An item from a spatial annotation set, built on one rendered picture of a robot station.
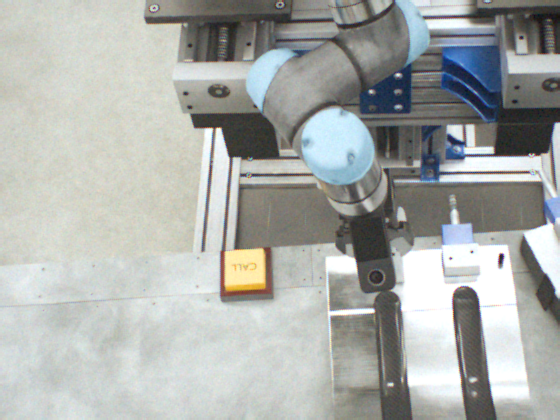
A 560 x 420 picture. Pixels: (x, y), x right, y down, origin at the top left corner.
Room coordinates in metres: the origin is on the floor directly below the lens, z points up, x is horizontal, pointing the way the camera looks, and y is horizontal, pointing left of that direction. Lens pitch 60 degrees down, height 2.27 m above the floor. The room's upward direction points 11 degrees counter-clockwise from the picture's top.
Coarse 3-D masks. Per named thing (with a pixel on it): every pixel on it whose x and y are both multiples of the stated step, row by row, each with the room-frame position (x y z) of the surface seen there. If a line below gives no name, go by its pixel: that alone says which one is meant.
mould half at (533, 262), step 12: (540, 228) 0.72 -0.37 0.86; (552, 228) 0.71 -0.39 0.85; (528, 240) 0.70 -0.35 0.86; (540, 240) 0.70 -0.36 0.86; (552, 240) 0.69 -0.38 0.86; (528, 252) 0.69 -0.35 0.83; (540, 252) 0.68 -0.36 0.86; (552, 252) 0.67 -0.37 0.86; (528, 264) 0.69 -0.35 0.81; (540, 264) 0.66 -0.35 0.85; (552, 264) 0.66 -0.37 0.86; (540, 276) 0.65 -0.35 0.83; (552, 276) 0.64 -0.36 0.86; (552, 300) 0.61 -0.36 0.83; (552, 312) 0.60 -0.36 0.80
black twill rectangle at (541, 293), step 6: (546, 276) 0.64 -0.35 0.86; (546, 282) 0.63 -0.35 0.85; (540, 288) 0.64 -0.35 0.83; (546, 288) 0.63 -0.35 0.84; (552, 288) 0.62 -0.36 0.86; (540, 294) 0.63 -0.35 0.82; (546, 294) 0.62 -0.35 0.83; (552, 294) 0.61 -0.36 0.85; (540, 300) 0.63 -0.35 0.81; (546, 300) 0.62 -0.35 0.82; (546, 306) 0.61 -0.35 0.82
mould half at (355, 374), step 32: (416, 256) 0.69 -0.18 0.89; (480, 256) 0.67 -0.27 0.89; (352, 288) 0.66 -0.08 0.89; (416, 288) 0.64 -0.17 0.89; (448, 288) 0.63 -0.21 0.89; (480, 288) 0.62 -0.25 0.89; (512, 288) 0.62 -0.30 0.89; (352, 320) 0.62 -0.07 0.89; (416, 320) 0.60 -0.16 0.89; (448, 320) 0.59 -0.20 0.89; (512, 320) 0.57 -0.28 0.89; (352, 352) 0.57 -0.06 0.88; (416, 352) 0.55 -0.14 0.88; (448, 352) 0.54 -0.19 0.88; (512, 352) 0.53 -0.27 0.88; (352, 384) 0.52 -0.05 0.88; (416, 384) 0.51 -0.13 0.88; (448, 384) 0.50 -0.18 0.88; (512, 384) 0.48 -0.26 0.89; (352, 416) 0.47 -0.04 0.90; (416, 416) 0.46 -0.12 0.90; (448, 416) 0.45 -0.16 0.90; (512, 416) 0.43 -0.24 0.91
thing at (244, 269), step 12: (228, 252) 0.79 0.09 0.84; (240, 252) 0.78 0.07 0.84; (252, 252) 0.78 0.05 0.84; (264, 252) 0.78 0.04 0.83; (228, 264) 0.77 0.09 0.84; (240, 264) 0.76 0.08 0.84; (252, 264) 0.76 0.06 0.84; (264, 264) 0.76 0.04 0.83; (228, 276) 0.75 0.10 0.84; (240, 276) 0.74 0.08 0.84; (252, 276) 0.74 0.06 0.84; (264, 276) 0.74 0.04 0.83; (228, 288) 0.73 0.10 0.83; (240, 288) 0.73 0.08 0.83; (252, 288) 0.73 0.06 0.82; (264, 288) 0.72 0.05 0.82
